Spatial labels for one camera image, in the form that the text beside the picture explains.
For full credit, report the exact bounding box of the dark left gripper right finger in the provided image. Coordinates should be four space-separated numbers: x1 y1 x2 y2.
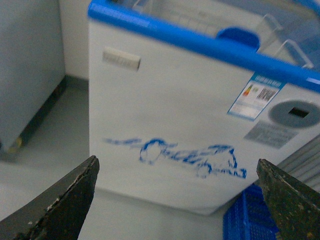
256 158 320 240

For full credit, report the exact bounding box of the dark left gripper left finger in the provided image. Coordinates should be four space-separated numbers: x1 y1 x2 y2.
0 155 100 240

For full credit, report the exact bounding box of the yellowish fridge caster wheel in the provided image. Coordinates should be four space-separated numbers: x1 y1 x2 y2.
7 137 23 154

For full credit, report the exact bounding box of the grey upright fridge cabinet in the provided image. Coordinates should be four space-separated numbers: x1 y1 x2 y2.
0 0 65 152

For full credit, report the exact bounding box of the blue plastic crate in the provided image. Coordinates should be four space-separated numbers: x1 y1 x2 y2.
222 184 282 240

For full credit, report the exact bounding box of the grey instruction sticker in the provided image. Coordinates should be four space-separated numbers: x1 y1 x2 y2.
244 120 298 149

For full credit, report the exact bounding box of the grey round control panel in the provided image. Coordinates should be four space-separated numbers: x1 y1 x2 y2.
269 100 320 129

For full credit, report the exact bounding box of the white chest freezer with penguins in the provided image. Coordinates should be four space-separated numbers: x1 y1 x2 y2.
87 0 320 215

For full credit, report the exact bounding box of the silver brand nameplate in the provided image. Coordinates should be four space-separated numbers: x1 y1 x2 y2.
102 47 141 71

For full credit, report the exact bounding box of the glass sliding freezer lid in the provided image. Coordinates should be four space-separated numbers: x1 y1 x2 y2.
113 0 320 72

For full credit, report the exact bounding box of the white wire freezer basket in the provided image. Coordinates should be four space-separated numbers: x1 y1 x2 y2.
131 0 315 70

